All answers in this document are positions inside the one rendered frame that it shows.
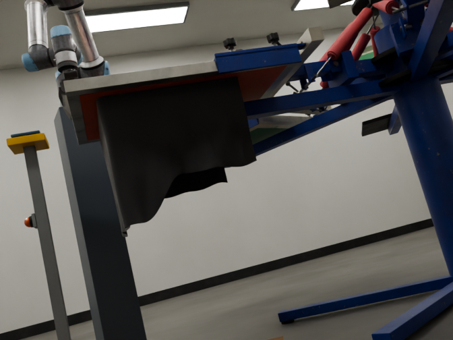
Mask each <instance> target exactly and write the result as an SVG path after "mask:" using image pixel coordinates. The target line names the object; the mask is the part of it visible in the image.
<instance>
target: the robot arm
mask: <svg viewBox="0 0 453 340"><path fill-rule="evenodd" d="M56 5H57V6H58V8H59V11H62V12H63V13H64V14H65V18H66V20H67V23H68V25H69V27H67V26H64V25H58V26H54V27H52V28H51V31H50V33H51V41H52V45H53V47H51V48H48V38H47V16H46V13H47V12H48V8H49V7H52V6H56ZM83 6H84V0H24V9H25V10H26V11H27V22H28V52H27V53H24V54H23V55H22V63H23V65H24V67H25V69H26V70H27V71H28V72H36V71H39V70H42V69H48V68H51V67H57V69H58V70H57V71H56V73H55V76H56V83H57V87H58V91H59V100H60V101H59V107H63V108H64V111H65V113H66V115H67V116H68V117H69V118H70V120H72V117H71V112H70V109H69V104H68V101H67V96H66V93H65V87H64V83H63V81H66V80H76V79H81V78H91V77H96V76H106V75H110V74H111V73H110V69H109V63H108V61H104V59H103V58H102V57H101V56H99V55H98V51H97V49H96V45H95V43H94V39H93V38H92V34H91V31H90V28H89V25H88V22H87V20H86V17H85V14H84V10H83ZM71 35H72V36H71ZM72 37H73V39H72ZM73 40H74V41H73ZM78 65H80V67H78Z"/></svg>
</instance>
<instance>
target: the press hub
mask: <svg viewBox="0 0 453 340"><path fill-rule="evenodd" d="M368 3H369V0H354V2H353V4H352V6H351V10H352V13H353V14H354V15H355V16H358V15H359V14H360V12H361V11H362V10H363V8H365V7H367V4H368ZM371 6H372V5H371V4H370V3H369V7H368V8H370V7H371ZM372 10H373V14H374V16H376V15H377V14H378V13H380V17H381V19H382V23H383V26H384V27H383V28H382V29H381V30H379V31H378V32H377V33H376V34H375V36H374V41H375V44H376V47H377V50H378V53H379V55H376V56H375V57H374V58H372V59H371V62H372V63H382V62H387V61H392V62H393V65H394V69H392V70H390V71H389V72H388V73H387V74H385V75H386V79H385V80H382V81H381V82H379V87H380V88H381V87H386V86H393V85H398V84H400V87H401V90H400V91H398V92H397V93H395V94H393V95H392V97H393V98H392V99H394V103H395V105H396V110H397V112H398V116H399V118H400V122H401V124H402V128H403V131H404V134H405V137H406V141H407V143H408V146H409V150H410V152H411V156H412V158H413V162H414V165H415V169H416V171H417V175H418V177H419V181H420V184H421V187H422V190H423V193H424V196H425V200H426V203H427V206H428V209H429V212H430V215H431V219H432V221H433V225H434V227H435V231H436V234H437V238H438V240H439V243H440V246H441V249H442V253H443V255H444V259H445V261H446V265H447V267H448V272H449V274H450V276H452V277H453V119H452V116H451V114H450V110H449V108H448V104H447V102H446V98H445V96H444V92H443V90H442V86H441V84H440V81H439V78H434V77H433V75H432V74H434V73H436V72H439V71H441V70H443V69H446V68H447V67H450V66H452V65H453V59H443V60H438V61H434V62H433V63H432V65H431V67H430V69H429V71H428V73H427V75H426V77H425V79H424V80H419V81H417V82H413V83H410V81H409V80H410V77H411V74H412V71H411V69H407V67H408V65H409V62H407V63H403V60H402V57H398V55H397V52H396V49H395V46H394V42H393V40H392V36H391V34H390V25H391V24H393V23H396V22H399V19H400V18H401V17H402V20H405V19H404V18H403V15H402V12H399V13H396V14H394V15H393V14H392V15H391V14H388V13H386V12H384V11H382V10H380V9H378V8H376V7H373V8H372ZM392 99H390V100H392Z"/></svg>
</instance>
